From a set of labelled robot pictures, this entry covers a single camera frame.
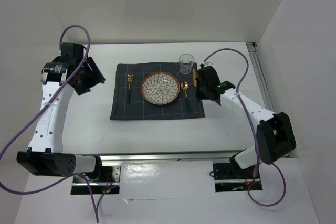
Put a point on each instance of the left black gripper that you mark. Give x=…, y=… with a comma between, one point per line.
x=95, y=77

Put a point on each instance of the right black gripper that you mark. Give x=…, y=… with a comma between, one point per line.
x=199, y=95

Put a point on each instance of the gold knife green handle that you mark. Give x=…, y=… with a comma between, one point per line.
x=194, y=77

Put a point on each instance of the gold spoon green handle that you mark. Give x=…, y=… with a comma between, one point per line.
x=184, y=86

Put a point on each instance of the clear drinking glass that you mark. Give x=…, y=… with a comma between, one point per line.
x=186, y=62

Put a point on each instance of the gold fork green handle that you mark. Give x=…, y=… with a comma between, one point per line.
x=130, y=79

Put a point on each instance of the floral plate orange rim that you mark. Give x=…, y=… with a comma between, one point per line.
x=160, y=88

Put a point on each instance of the dark grey checked cloth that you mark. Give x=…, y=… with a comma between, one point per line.
x=139, y=108

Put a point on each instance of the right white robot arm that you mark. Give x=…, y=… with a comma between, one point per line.
x=273, y=132

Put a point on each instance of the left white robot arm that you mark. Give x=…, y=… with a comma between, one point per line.
x=45, y=156

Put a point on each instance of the aluminium right rail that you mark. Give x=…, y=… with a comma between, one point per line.
x=256, y=69

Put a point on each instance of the aluminium rail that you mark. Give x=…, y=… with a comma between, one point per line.
x=256, y=69
x=118, y=158

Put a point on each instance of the aluminium front rail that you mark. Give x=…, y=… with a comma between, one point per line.
x=118, y=158

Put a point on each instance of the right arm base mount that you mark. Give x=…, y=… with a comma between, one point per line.
x=227, y=179

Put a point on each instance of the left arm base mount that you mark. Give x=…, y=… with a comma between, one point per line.
x=108, y=182

